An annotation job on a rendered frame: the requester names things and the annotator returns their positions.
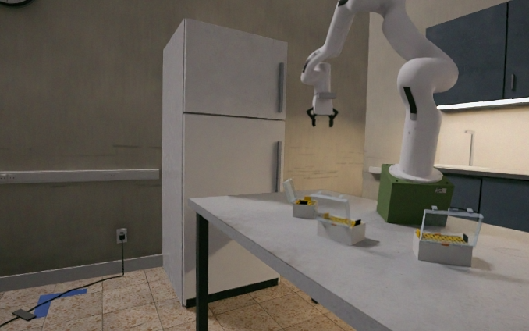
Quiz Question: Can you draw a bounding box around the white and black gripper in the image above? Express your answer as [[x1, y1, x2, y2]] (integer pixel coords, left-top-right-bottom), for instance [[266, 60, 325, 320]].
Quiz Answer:
[[307, 94, 338, 127]]

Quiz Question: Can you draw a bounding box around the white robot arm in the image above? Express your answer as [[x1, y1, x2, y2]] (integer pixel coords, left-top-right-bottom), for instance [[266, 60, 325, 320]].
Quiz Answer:
[[301, 0, 459, 183]]

